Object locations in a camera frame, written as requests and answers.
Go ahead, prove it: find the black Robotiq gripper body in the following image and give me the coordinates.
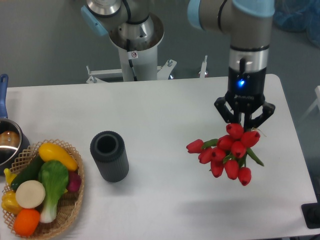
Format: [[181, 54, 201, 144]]
[[225, 67, 267, 128]]

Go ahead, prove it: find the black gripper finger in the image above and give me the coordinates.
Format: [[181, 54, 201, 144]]
[[214, 97, 242, 124], [246, 101, 276, 131]]

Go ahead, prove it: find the red tulip bouquet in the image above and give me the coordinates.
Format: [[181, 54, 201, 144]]
[[186, 123, 264, 186]]

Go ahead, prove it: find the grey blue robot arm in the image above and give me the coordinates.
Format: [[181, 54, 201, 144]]
[[81, 0, 275, 130]]

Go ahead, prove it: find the dark grey ribbed vase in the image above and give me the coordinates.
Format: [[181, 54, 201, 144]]
[[90, 130, 130, 183]]

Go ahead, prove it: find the blue plastic bag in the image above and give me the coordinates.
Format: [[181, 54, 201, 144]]
[[273, 0, 320, 48]]

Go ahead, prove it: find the black device at table edge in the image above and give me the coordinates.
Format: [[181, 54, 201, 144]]
[[301, 202, 320, 229]]

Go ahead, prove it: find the purple red radish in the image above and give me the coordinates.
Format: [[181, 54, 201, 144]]
[[66, 171, 82, 193]]

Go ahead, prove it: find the woven wicker basket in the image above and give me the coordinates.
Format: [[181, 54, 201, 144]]
[[2, 139, 85, 240]]

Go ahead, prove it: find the yellow squash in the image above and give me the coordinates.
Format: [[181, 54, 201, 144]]
[[38, 142, 78, 172]]

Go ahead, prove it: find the green bok choy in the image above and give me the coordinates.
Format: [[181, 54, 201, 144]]
[[38, 160, 69, 224]]

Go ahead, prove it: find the dark green cucumber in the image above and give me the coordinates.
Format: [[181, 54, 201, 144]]
[[10, 155, 45, 191]]

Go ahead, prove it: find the white round radish slice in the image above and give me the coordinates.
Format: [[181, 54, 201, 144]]
[[15, 180, 46, 209]]

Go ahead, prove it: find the yellow banana tip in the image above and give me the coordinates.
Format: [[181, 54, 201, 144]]
[[3, 168, 17, 186]]

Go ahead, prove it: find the orange fruit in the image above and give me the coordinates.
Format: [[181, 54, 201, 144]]
[[13, 208, 40, 237]]

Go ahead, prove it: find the yellow bell pepper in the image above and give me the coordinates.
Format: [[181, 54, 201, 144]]
[[1, 190, 23, 215]]

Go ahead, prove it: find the white frame at right edge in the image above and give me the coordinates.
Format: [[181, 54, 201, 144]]
[[298, 85, 320, 124]]

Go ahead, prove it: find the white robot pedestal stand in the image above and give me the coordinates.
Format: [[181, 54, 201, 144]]
[[85, 44, 210, 84]]

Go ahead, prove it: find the blue handled saucepan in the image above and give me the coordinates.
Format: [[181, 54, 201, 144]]
[[0, 74, 30, 177]]

